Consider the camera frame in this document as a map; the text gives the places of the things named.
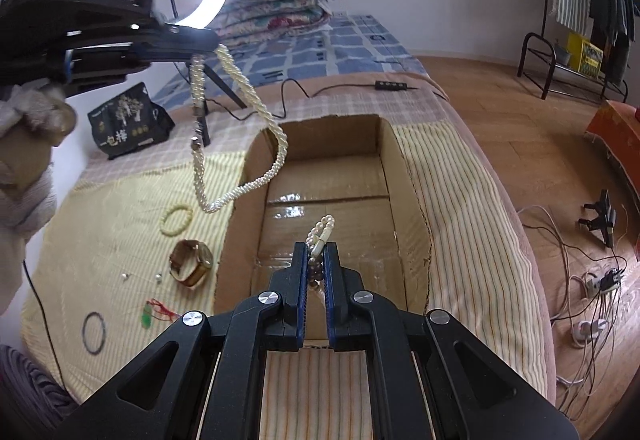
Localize black printed bag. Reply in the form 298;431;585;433
87;82;176;161

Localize orange cloth covered table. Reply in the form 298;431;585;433
585;100;640;203

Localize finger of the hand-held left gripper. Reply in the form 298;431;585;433
65;50;198;96
131;22;220;55

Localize person's left hand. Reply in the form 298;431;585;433
0;86;78;241

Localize yellow bead bracelet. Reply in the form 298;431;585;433
160;204;194;237

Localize small black floor tripod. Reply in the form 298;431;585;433
577;190;618;248

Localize black power cable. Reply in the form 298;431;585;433
240;79;451;122

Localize dark thin bangle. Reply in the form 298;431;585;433
82;312;107;355

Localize red string jade pendant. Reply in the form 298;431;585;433
140;298;181;331

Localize beige checked sheet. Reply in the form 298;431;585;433
80;70;451;183

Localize yellow striped blanket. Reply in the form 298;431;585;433
20;117;548;440

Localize black tripod stand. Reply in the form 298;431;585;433
189;55;248;146

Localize white power strip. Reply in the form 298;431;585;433
570;320;608;347
582;269;626;297

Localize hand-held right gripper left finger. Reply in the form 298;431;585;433
50;242;308;440

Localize yellow plastic crate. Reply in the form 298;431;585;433
567;32;606;78

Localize leather strap wristwatch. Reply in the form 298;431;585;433
169;240;215;288

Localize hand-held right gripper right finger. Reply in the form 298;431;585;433
322;242;583;440

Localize dark hanging clothes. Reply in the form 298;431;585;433
587;0;640;86

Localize purple striped cloth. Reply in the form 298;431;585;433
0;345;81;426

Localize pearl bracelet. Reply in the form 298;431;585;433
305;215;336;293

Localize black metal clothes rack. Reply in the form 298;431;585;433
517;0;640;103

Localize blue checked bedsheet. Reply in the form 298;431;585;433
150;12;431;107

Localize thin black cable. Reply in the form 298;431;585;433
22;260;66;391

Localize cardboard box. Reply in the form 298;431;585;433
214;114;435;351

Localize long pearl necklace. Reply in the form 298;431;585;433
189;44;290;215

